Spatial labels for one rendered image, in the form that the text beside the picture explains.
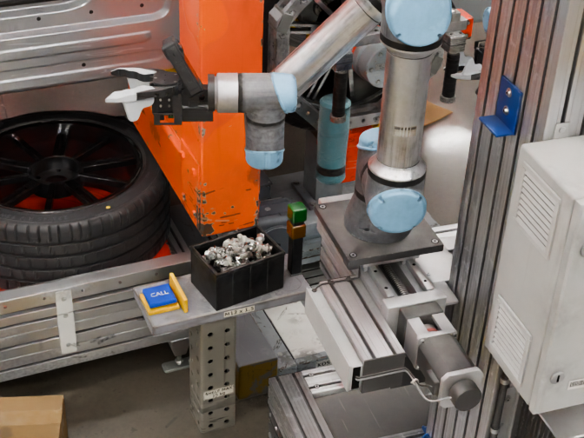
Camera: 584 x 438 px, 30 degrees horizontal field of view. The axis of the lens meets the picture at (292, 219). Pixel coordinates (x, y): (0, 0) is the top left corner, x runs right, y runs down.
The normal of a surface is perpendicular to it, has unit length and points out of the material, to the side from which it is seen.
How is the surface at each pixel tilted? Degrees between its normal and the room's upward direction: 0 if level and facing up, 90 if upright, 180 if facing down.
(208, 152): 90
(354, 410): 0
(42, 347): 90
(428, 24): 82
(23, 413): 0
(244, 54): 90
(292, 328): 0
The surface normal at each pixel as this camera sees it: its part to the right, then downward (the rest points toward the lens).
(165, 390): 0.04, -0.82
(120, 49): 0.39, 0.54
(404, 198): 0.07, 0.67
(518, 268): -0.95, 0.15
